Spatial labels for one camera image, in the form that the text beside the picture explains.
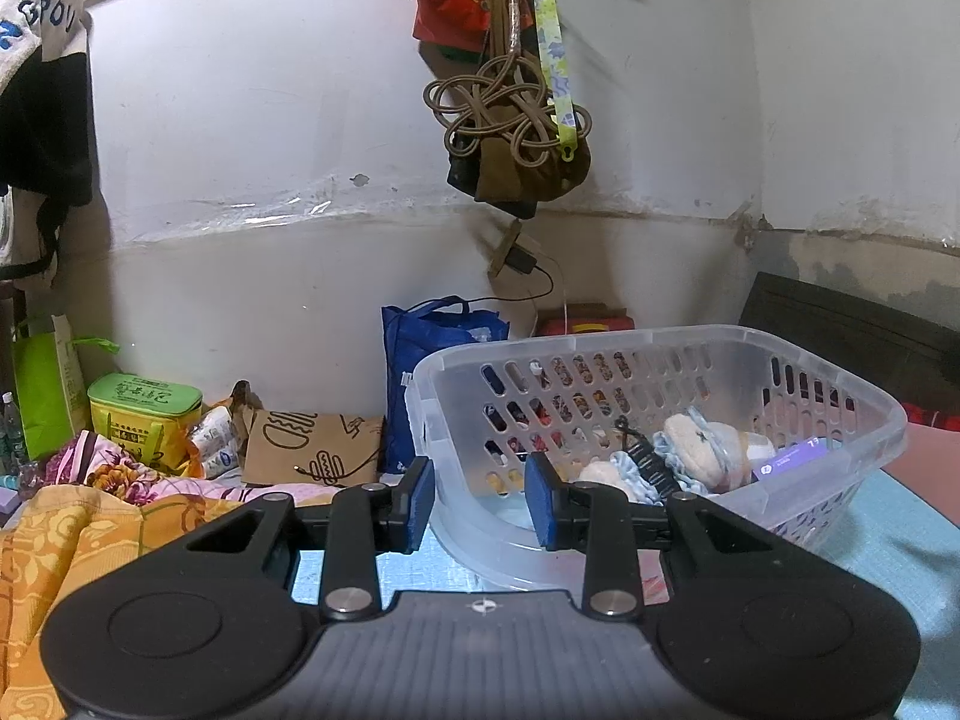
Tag blue trimmed white sock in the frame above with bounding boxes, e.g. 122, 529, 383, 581
578, 450, 661, 505

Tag black hair comb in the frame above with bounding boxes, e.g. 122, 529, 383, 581
615, 416, 680, 500

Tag brown paper burger bag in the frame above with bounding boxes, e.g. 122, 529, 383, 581
224, 380, 384, 488

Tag white rolled sock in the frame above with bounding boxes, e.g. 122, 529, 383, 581
662, 408, 776, 493

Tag clear plastic perforated basket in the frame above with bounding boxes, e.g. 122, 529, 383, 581
405, 325, 908, 590

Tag blue tote bag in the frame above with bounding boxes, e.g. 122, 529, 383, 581
379, 294, 513, 475

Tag white snack packets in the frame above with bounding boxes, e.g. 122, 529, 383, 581
187, 405, 241, 479

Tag red gift box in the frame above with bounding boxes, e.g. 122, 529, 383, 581
534, 302, 635, 337

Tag purple card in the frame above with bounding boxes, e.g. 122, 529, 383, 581
752, 437, 830, 481

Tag green yellow lidded box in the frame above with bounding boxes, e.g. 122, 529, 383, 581
88, 372, 203, 476

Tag pink floral quilt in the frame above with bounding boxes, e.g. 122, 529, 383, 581
44, 431, 338, 505

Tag orange patterned blanket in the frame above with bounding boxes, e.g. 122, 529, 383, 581
2, 486, 236, 718

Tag green paper bag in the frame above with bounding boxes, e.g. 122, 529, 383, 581
13, 316, 119, 461

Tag dark wooden headboard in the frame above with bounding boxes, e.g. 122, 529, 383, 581
740, 273, 958, 419

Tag black white hanging garment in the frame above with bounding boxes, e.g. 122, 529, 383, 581
2, 0, 94, 281

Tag black charger with cable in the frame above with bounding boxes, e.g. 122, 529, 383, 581
470, 218, 556, 302

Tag brown hanging bag with cord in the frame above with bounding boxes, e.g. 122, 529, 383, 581
423, 0, 592, 220

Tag green patterned lanyard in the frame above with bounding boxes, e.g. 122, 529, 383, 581
520, 0, 581, 161

